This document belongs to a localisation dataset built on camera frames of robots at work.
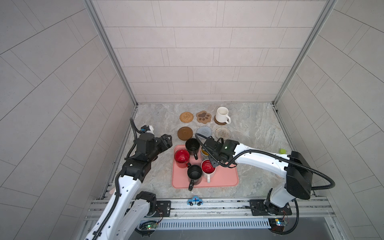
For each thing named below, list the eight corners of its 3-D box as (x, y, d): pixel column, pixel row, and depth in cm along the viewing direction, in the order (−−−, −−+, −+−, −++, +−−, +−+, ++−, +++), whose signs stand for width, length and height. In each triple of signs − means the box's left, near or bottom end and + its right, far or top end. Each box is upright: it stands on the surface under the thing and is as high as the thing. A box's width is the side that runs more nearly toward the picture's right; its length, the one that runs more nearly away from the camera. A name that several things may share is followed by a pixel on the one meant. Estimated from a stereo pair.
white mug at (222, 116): (216, 125, 106) (217, 117, 99) (215, 114, 112) (216, 106, 106) (228, 125, 106) (230, 117, 99) (227, 114, 112) (228, 106, 106)
